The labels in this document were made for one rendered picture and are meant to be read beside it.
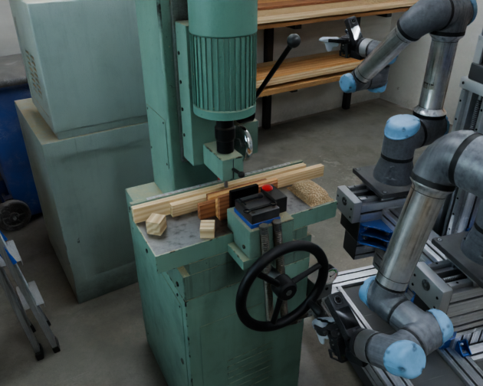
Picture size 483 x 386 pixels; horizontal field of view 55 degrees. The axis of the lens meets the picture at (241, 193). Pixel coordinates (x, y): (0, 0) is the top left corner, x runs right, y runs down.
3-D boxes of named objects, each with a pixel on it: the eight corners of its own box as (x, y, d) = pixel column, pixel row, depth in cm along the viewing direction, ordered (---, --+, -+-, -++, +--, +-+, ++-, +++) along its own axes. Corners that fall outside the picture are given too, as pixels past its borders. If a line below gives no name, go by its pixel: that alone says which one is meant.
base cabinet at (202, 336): (195, 449, 169) (183, 303, 133) (145, 340, 213) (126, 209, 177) (298, 397, 187) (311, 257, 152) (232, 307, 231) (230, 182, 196)
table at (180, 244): (169, 296, 117) (166, 278, 114) (133, 234, 140) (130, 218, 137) (356, 231, 142) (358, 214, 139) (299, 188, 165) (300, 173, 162)
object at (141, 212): (135, 224, 135) (133, 209, 132) (133, 220, 136) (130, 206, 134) (305, 177, 159) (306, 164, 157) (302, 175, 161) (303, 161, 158)
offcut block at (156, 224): (160, 236, 130) (159, 223, 127) (146, 233, 130) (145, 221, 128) (166, 227, 133) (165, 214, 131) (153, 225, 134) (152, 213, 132)
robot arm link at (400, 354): (435, 368, 98) (406, 389, 94) (397, 354, 108) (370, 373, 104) (423, 334, 97) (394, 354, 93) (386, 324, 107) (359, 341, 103)
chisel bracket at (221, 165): (222, 187, 136) (222, 161, 132) (203, 168, 147) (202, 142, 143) (244, 181, 139) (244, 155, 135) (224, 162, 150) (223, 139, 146)
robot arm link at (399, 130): (373, 151, 174) (379, 116, 167) (399, 143, 180) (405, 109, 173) (398, 162, 165) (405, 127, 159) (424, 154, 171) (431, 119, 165)
